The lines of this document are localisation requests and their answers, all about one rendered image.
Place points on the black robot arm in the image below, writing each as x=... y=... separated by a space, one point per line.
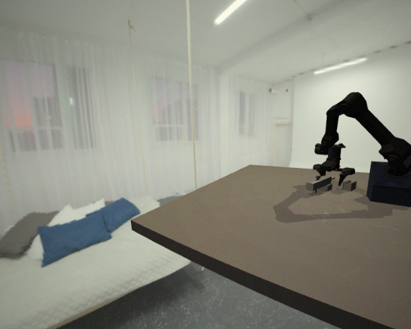
x=397 y=151

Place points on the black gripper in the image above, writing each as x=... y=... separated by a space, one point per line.
x=346 y=171

